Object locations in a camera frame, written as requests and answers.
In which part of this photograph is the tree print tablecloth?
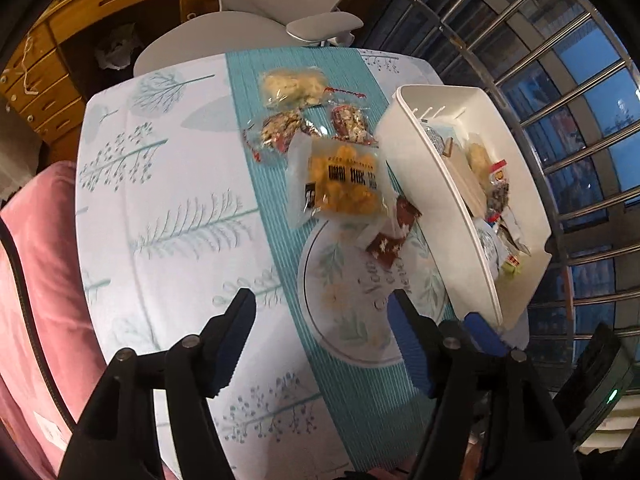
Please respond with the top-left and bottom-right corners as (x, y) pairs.
(74, 47), (531, 471)

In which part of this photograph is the white cable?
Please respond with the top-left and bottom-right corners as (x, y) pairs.
(10, 35), (42, 97)

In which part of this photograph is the black cable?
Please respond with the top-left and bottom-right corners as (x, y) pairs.
(0, 217), (77, 426)

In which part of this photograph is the red candy packet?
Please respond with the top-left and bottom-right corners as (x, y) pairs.
(327, 102), (376, 143)

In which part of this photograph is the crumpled plastic bag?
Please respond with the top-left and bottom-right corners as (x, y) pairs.
(95, 25), (143, 71)

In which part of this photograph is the clear nut mix packet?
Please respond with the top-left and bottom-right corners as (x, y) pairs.
(243, 110), (321, 161)

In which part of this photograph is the pale chips bag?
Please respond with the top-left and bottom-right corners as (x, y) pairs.
(259, 66), (331, 110)

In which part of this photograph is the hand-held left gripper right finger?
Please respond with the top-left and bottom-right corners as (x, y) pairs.
(387, 287), (583, 480)

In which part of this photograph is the large yellow snack packet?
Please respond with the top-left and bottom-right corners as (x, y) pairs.
(286, 131), (393, 231)

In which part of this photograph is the pink blanket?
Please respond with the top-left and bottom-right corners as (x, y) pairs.
(0, 160), (171, 480)

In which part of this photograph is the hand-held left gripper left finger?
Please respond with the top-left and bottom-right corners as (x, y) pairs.
(57, 287), (258, 480)

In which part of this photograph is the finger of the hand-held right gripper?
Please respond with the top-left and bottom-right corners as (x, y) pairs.
(461, 311), (508, 357)

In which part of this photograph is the wooden desk with drawers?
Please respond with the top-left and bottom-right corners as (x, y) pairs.
(0, 0), (226, 161)

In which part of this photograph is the metal window grill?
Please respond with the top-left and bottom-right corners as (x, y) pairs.
(360, 0), (640, 411)

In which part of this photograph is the white plastic bin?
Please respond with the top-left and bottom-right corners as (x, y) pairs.
(374, 85), (553, 331)

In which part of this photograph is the small brown red packet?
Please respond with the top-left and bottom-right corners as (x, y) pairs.
(366, 232), (405, 266)
(395, 195), (422, 238)

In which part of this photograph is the pile of assorted snack packets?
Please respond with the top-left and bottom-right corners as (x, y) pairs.
(422, 125), (533, 281)

